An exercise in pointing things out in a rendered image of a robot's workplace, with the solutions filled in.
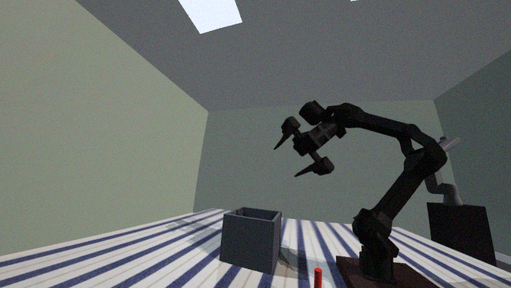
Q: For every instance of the red peg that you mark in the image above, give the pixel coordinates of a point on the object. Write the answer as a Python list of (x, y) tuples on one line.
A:
[(318, 278)]

